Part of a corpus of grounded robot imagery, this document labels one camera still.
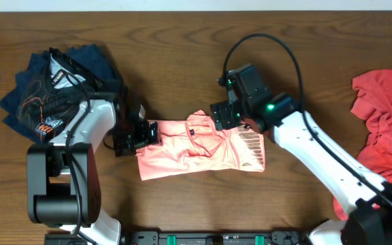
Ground light coral pink shirt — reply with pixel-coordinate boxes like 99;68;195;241
136;110;265;180

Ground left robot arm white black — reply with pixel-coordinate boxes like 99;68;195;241
27;93;159;245

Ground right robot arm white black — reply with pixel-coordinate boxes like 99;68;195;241
210;94;392;244

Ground navy blue folded shirt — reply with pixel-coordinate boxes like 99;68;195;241
0;44;122;143

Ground black orange printed folded shirt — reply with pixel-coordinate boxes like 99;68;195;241
16;48;104;143

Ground red t-shirt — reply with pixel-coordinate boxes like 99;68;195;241
331;69;392;222

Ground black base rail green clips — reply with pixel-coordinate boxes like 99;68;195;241
120;231;310;245

